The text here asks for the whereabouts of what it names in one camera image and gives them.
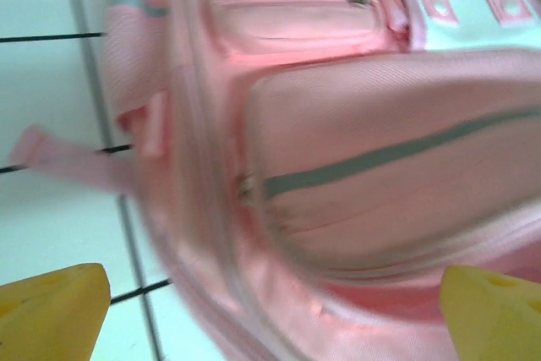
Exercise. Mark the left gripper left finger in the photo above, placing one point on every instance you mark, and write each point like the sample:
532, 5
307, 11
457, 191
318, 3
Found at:
50, 318

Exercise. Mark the pink backpack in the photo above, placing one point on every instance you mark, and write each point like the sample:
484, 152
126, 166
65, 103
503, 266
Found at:
338, 124

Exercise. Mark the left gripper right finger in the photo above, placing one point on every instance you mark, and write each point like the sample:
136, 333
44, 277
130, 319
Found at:
494, 323

